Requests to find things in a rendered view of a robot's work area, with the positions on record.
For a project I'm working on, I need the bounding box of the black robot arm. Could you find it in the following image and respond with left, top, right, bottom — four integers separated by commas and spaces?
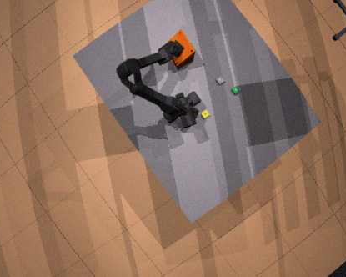
116, 40, 199, 128

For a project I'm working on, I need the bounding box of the green block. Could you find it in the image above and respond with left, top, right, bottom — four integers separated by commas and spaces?
231, 86, 239, 94

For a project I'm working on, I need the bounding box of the yellow block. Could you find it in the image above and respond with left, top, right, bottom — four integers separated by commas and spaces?
201, 109, 210, 118

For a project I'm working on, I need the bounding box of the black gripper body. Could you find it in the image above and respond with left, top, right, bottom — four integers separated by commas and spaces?
163, 92, 201, 123

